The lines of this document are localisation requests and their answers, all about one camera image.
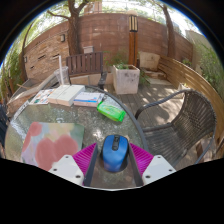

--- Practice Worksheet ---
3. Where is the grey wall box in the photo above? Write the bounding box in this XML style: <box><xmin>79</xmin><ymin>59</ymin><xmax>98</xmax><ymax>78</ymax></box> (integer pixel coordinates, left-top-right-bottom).
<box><xmin>82</xmin><ymin>45</ymin><xmax>95</xmax><ymax>55</ymax></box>

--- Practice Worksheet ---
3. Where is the colourful picture booklet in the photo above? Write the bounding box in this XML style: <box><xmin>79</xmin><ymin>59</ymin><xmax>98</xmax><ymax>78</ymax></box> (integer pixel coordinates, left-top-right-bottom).
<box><xmin>29</xmin><ymin>88</ymin><xmax>56</xmax><ymax>106</ymax></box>

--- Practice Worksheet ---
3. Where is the thick forked tree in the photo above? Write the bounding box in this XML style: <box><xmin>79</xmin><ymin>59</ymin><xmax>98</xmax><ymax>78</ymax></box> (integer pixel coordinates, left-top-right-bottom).
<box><xmin>46</xmin><ymin>0</ymin><xmax>91</xmax><ymax>57</ymax></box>

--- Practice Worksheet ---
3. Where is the black slatted chair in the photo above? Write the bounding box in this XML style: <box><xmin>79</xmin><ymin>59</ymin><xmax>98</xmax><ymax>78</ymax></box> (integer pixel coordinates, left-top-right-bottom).
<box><xmin>0</xmin><ymin>103</ymin><xmax>9</xmax><ymax>158</ymax></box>

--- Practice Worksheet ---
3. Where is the slim tree trunk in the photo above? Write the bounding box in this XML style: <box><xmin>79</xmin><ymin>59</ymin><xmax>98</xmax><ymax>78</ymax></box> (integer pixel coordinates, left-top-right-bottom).
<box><xmin>161</xmin><ymin>4</ymin><xmax>177</xmax><ymax>60</ymax></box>

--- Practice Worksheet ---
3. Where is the wooden garden lamp post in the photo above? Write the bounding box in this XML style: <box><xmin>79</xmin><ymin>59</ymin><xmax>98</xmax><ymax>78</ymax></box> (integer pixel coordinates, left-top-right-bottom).
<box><xmin>128</xmin><ymin>13</ymin><xmax>139</xmax><ymax>67</ymax></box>

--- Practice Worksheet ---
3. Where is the white printed strip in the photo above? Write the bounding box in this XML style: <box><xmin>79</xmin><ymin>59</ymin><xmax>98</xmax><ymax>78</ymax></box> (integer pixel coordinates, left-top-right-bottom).
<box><xmin>11</xmin><ymin>99</ymin><xmax>31</xmax><ymax>121</ymax></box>

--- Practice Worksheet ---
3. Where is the green wet wipes pack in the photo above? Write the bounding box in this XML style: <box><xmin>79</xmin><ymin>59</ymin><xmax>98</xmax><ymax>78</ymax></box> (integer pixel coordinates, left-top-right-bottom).
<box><xmin>96</xmin><ymin>100</ymin><xmax>127</xmax><ymax>123</ymax></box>

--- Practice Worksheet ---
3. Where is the dark wicker armchair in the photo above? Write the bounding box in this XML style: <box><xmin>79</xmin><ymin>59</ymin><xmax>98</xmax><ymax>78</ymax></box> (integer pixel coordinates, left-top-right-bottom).
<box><xmin>134</xmin><ymin>88</ymin><xmax>218</xmax><ymax>168</ymax></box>

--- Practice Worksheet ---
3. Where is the thin leaning tree trunk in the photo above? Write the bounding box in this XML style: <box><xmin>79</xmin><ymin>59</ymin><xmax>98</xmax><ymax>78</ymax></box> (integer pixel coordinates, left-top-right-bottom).
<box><xmin>19</xmin><ymin>19</ymin><xmax>38</xmax><ymax>84</ymax></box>

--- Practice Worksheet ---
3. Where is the small white plant pot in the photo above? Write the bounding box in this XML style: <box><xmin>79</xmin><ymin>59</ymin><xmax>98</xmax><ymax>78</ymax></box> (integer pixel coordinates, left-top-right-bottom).
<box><xmin>178</xmin><ymin>82</ymin><xmax>193</xmax><ymax>93</ymax></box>

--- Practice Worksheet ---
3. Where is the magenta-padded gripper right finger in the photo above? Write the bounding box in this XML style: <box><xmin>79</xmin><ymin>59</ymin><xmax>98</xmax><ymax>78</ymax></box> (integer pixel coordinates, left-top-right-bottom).
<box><xmin>127</xmin><ymin>142</ymin><xmax>177</xmax><ymax>188</ymax></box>

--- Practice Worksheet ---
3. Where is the clear plastic cup with straw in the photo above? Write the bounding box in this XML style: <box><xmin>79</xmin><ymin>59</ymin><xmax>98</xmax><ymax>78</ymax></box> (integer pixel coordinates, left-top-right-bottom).
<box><xmin>53</xmin><ymin>54</ymin><xmax>71</xmax><ymax>86</ymax></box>

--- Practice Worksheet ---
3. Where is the curved wooden slat fence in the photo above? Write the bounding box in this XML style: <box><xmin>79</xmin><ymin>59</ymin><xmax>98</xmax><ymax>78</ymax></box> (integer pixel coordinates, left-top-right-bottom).
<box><xmin>157</xmin><ymin>54</ymin><xmax>224</xmax><ymax>158</ymax></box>

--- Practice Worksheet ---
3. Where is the stone raised garden bed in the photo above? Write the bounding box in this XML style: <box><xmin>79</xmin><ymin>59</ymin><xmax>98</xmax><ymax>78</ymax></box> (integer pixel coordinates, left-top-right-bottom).
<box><xmin>6</xmin><ymin>73</ymin><xmax>63</xmax><ymax>116</ymax></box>

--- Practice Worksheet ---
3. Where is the blue computer mouse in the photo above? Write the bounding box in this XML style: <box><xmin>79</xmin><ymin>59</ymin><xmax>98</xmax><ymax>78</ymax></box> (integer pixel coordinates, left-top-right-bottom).
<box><xmin>101</xmin><ymin>133</ymin><xmax>130</xmax><ymax>173</ymax></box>

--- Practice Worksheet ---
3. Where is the concrete planter with plant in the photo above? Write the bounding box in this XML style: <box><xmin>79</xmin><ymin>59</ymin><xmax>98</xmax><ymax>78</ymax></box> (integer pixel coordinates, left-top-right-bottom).
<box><xmin>111</xmin><ymin>61</ymin><xmax>141</xmax><ymax>96</ymax></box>

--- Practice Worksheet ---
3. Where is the floral print mouse pad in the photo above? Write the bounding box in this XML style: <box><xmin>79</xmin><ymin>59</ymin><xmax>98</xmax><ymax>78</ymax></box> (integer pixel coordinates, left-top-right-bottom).
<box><xmin>20</xmin><ymin>121</ymin><xmax>86</xmax><ymax>172</ymax></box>

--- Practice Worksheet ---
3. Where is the white open book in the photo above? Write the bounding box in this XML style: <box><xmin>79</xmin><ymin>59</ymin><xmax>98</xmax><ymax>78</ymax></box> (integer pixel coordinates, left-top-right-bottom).
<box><xmin>47</xmin><ymin>84</ymin><xmax>86</xmax><ymax>107</ymax></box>

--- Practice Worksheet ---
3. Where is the blue and white booklet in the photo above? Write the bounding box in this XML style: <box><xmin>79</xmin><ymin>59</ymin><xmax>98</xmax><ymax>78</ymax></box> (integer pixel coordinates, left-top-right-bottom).
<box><xmin>73</xmin><ymin>91</ymin><xmax>106</xmax><ymax>108</ymax></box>

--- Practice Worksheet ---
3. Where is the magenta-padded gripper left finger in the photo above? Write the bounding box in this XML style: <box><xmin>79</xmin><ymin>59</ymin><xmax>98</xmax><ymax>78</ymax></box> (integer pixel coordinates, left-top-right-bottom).
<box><xmin>48</xmin><ymin>142</ymin><xmax>100</xmax><ymax>188</ymax></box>

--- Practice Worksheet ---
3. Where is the dark wooden slatted chair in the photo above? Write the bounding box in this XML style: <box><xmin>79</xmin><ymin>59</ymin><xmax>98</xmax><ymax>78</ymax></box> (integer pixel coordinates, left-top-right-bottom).
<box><xmin>65</xmin><ymin>50</ymin><xmax>108</xmax><ymax>90</ymax></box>

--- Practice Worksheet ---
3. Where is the beige stone slab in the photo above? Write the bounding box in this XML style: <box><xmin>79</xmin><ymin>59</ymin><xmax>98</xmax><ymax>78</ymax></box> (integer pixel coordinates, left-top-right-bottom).
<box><xmin>138</xmin><ymin>51</ymin><xmax>161</xmax><ymax>72</ymax></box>

